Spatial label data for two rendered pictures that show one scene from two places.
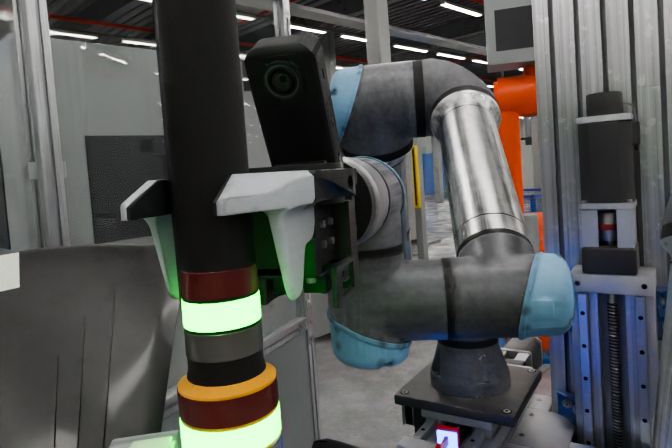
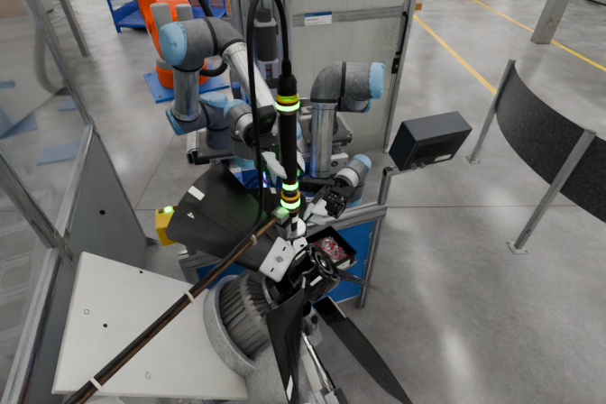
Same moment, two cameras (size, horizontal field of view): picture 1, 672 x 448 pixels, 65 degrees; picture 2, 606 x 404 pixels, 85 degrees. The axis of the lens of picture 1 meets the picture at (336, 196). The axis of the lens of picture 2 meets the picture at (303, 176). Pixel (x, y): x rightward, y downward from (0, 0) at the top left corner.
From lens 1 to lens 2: 64 cm
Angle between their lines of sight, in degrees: 55
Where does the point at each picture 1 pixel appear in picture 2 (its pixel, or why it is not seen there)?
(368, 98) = (192, 46)
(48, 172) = not seen: outside the picture
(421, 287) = not seen: hidden behind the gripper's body
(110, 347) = (238, 197)
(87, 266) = (211, 180)
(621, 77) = not seen: outside the picture
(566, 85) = (244, 0)
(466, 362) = (224, 135)
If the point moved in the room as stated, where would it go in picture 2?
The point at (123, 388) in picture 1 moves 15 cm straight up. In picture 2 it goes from (248, 204) to (241, 151)
